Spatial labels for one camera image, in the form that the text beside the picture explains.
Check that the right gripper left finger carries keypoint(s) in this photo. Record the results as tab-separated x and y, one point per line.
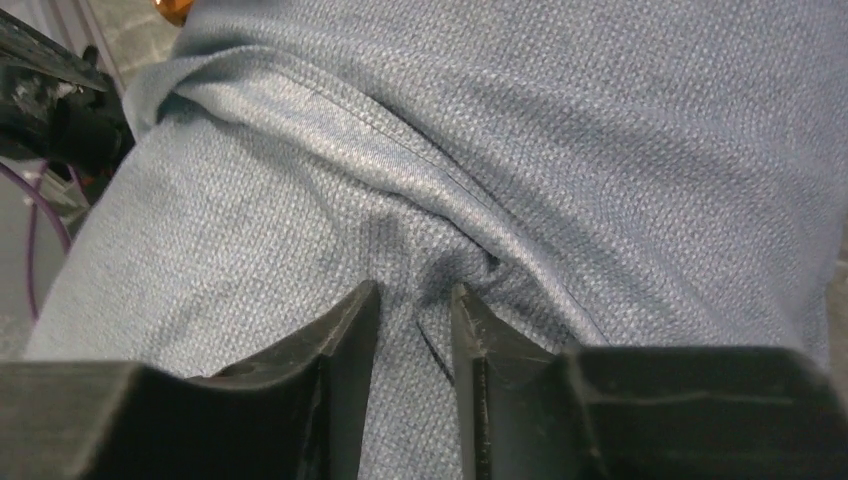
295	410

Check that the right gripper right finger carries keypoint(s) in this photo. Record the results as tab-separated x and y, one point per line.
637	412

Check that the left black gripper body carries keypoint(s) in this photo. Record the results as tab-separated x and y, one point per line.
57	104

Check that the wooden slatted rack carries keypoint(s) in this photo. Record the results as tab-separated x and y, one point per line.
174	12

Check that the blue grey pillow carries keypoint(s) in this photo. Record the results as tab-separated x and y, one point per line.
599	172

